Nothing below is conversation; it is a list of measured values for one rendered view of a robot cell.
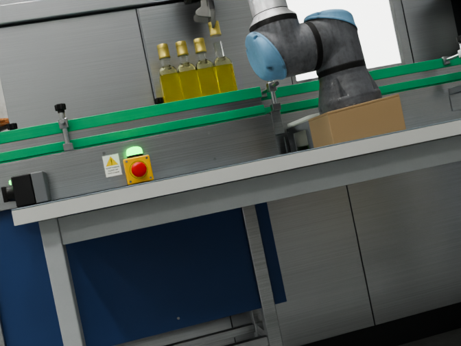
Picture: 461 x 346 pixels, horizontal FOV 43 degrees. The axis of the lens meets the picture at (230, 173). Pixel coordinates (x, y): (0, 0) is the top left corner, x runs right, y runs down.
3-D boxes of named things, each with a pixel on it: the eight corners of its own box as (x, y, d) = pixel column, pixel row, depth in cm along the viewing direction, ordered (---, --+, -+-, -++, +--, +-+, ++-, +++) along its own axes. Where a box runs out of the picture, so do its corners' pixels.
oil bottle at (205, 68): (223, 126, 188) (210, 61, 188) (226, 124, 183) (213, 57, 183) (206, 130, 187) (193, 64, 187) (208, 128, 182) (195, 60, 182)
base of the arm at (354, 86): (394, 95, 136) (383, 53, 136) (336, 109, 132) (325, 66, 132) (363, 105, 151) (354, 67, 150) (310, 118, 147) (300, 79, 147)
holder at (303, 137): (337, 145, 186) (332, 121, 186) (374, 136, 159) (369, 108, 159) (285, 155, 183) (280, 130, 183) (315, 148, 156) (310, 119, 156)
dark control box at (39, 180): (52, 202, 159) (46, 171, 159) (49, 202, 152) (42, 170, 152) (20, 209, 158) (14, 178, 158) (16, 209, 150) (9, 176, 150)
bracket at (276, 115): (278, 135, 182) (273, 113, 182) (287, 132, 173) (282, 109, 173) (267, 138, 182) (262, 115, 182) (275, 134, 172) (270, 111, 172)
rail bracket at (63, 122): (77, 151, 163) (67, 103, 163) (75, 149, 156) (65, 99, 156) (62, 154, 162) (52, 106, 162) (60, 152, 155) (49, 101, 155)
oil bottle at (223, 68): (241, 123, 189) (227, 58, 189) (244, 121, 184) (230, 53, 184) (223, 126, 188) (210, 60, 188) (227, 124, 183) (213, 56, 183)
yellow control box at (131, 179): (152, 182, 165) (147, 156, 165) (154, 181, 157) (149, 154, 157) (127, 187, 163) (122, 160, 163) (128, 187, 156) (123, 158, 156)
